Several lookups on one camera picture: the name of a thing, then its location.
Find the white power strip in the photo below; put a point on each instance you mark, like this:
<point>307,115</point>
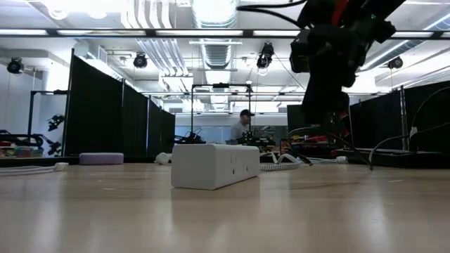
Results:
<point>197,167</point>

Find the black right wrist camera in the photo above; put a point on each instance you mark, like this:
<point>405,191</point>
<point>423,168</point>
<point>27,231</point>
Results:
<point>299,52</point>

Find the black overhead frame bar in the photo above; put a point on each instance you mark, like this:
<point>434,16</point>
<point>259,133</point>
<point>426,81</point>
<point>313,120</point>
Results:
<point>151,33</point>

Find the lavender flat pad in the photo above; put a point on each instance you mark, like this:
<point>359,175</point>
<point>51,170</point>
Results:
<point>101,159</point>

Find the black curtain partition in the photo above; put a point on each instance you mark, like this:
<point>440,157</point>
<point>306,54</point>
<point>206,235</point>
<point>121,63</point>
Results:
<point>95,116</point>
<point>379,119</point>

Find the black gantry frame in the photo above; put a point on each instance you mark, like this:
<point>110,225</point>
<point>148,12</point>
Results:
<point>45,92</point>
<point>220,85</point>

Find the red and yellow equipment rack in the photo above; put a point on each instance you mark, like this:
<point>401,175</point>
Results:
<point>299,142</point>

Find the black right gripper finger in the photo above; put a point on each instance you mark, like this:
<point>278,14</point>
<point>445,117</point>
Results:
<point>330,105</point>
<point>306,105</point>

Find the person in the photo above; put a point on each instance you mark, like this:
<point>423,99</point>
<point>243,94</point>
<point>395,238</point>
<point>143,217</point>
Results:
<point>239,130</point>

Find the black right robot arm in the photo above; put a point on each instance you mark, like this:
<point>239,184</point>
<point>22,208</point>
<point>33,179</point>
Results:
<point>358,14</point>

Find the white ceiling pipe bundle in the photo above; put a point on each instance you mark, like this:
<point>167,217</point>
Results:
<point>158,52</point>

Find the black background robot arm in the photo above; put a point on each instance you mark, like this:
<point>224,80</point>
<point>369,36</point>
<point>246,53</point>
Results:
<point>56,122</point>
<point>191,138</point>
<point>256,140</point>
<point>21,138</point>

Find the colourful storage bins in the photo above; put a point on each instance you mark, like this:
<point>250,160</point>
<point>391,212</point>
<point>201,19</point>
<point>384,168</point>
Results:
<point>21,152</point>

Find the black ceiling spotlight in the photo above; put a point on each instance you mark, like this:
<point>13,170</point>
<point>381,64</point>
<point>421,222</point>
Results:
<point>140,61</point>
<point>15,66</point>
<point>396,63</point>
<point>266,52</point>

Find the black monitor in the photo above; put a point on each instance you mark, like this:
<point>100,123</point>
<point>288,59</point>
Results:
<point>294,119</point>

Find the silver ventilation duct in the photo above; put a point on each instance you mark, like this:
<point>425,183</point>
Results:
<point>216,52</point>

